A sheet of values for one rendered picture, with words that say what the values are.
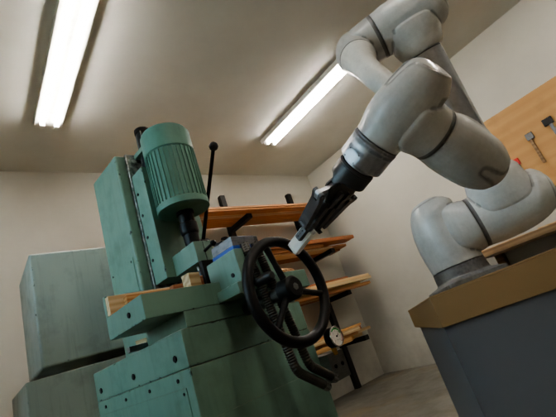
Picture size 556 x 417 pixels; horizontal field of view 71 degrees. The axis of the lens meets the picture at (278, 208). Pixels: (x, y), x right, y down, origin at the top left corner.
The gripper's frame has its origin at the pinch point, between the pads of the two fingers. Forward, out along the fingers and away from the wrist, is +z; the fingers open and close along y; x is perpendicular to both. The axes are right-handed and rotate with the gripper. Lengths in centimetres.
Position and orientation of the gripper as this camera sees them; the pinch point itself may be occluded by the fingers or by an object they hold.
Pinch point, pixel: (301, 238)
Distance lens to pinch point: 83.7
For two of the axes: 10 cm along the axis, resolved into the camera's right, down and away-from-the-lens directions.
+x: 5.2, 6.8, -5.1
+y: -6.9, -0.2, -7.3
